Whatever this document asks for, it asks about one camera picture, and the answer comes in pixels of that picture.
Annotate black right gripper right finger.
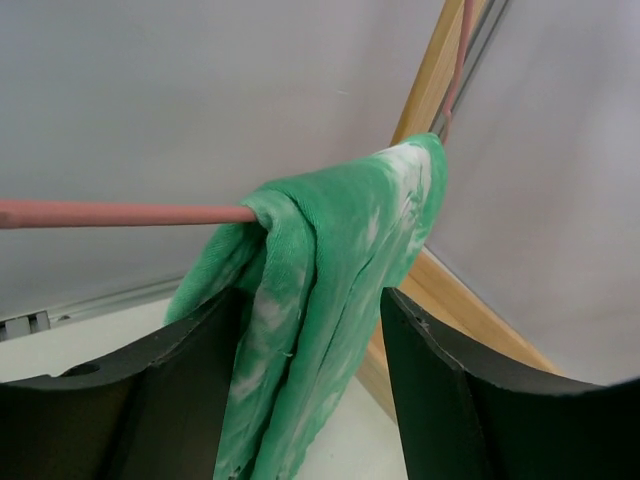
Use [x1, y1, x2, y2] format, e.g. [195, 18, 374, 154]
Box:
[380, 288, 639, 479]

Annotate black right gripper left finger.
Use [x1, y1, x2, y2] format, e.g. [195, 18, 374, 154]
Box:
[1, 288, 247, 479]

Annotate green white tie-dye trousers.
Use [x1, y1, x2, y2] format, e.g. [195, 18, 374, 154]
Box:
[165, 133, 447, 479]

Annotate pink clothes hanger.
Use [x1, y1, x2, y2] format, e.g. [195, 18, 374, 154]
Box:
[1, 1, 485, 229]

